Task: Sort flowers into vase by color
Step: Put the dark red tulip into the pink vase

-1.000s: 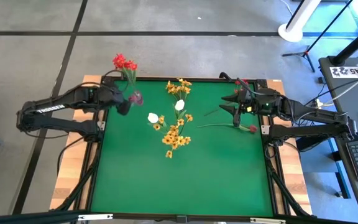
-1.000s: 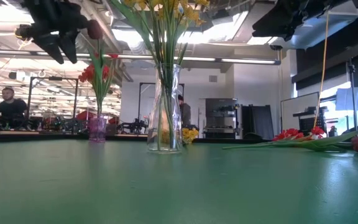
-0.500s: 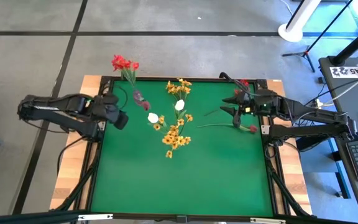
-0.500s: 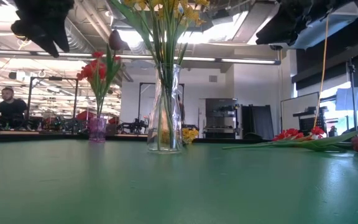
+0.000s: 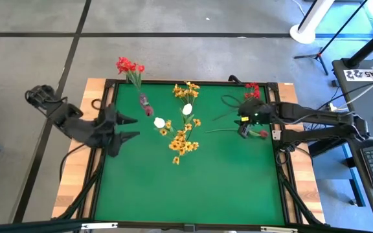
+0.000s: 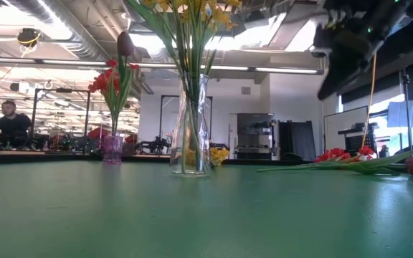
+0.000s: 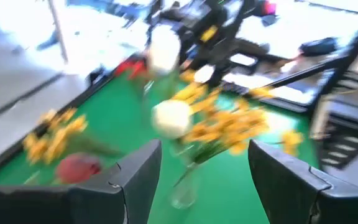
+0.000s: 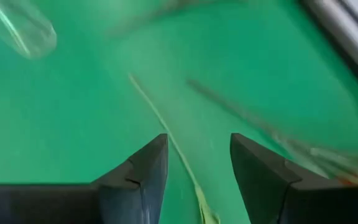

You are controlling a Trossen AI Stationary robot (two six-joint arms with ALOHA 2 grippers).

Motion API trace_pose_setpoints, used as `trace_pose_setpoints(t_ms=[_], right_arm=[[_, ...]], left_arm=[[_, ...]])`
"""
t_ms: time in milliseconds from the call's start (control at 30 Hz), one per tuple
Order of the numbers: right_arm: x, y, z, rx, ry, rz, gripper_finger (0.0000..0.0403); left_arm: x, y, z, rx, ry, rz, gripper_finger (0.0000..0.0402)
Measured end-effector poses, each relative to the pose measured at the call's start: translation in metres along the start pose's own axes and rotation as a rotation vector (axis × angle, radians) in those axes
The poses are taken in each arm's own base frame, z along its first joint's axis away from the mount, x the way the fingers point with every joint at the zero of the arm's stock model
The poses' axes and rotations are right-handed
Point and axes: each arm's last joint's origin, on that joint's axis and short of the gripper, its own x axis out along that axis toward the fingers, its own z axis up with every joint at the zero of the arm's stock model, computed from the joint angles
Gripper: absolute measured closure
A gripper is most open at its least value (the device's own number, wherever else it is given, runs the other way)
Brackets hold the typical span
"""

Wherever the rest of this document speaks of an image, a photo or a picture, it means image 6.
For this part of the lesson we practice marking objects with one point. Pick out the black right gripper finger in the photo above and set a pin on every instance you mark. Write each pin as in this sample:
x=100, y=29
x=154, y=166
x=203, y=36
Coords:
x=342, y=77
x=323, y=44

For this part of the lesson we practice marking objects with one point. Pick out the red artificial flower bunch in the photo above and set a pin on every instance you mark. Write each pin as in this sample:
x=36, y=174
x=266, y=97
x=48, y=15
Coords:
x=102, y=82
x=335, y=153

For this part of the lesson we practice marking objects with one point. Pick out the yellow artificial flower bunch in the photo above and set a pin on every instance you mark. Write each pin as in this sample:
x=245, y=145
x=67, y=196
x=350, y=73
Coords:
x=220, y=155
x=221, y=16

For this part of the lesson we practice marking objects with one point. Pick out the black background robot arm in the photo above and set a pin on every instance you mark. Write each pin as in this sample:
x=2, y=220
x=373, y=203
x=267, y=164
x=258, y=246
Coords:
x=152, y=146

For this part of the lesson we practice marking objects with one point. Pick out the clear glass vase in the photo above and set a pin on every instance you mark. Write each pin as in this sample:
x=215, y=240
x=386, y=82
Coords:
x=201, y=154

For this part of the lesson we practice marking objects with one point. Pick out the small purple glass vase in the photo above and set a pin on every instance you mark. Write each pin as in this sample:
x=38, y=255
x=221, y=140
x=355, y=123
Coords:
x=112, y=148

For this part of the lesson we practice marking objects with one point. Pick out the white board panel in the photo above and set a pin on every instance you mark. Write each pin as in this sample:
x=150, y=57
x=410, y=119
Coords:
x=342, y=129

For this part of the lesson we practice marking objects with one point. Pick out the black equipment cart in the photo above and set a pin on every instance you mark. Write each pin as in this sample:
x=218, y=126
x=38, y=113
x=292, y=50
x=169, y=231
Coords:
x=357, y=138

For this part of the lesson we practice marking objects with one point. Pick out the long ceiling tube light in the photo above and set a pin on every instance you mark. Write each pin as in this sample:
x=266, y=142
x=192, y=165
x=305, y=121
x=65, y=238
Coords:
x=264, y=69

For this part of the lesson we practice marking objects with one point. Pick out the black light stand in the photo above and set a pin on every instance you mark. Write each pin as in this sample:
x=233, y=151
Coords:
x=406, y=107

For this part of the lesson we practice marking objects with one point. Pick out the white softbox panel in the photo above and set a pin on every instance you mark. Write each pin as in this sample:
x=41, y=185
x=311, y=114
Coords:
x=407, y=113

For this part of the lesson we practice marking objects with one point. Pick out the black cabinet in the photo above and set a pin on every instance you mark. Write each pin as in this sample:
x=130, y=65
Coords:
x=299, y=139

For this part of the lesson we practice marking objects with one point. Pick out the black equipment rack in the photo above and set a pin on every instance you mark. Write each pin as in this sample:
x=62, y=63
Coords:
x=255, y=136

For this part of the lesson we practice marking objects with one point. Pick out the green table mat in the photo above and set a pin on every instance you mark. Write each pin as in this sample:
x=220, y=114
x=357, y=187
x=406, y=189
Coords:
x=228, y=215

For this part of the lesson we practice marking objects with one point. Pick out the person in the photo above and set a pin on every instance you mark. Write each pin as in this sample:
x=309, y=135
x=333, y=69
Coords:
x=11, y=125

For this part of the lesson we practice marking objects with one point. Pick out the silver ceiling duct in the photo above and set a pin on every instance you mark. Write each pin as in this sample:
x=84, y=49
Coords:
x=299, y=36

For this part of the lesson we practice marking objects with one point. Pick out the grey wall vent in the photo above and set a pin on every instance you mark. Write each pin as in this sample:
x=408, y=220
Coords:
x=246, y=90

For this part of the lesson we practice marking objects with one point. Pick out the black ceiling camera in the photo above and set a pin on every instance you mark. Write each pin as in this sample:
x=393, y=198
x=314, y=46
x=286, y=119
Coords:
x=29, y=36

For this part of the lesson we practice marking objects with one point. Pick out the black metal gantry frame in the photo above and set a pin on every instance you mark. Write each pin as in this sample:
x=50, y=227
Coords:
x=34, y=107

